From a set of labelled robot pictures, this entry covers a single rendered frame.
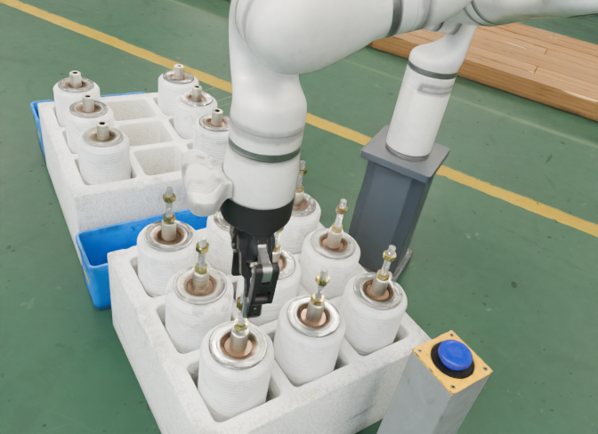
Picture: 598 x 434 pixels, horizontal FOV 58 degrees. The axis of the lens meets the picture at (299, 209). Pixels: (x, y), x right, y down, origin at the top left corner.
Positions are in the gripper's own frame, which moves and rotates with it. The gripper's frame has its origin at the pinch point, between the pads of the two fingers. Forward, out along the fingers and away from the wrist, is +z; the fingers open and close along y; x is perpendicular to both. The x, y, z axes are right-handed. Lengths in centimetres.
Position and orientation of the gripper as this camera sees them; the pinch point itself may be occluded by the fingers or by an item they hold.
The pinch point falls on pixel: (246, 285)
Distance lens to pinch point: 63.6
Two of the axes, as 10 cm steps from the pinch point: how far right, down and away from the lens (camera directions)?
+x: -9.5, 0.5, -3.1
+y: -2.7, -6.1, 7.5
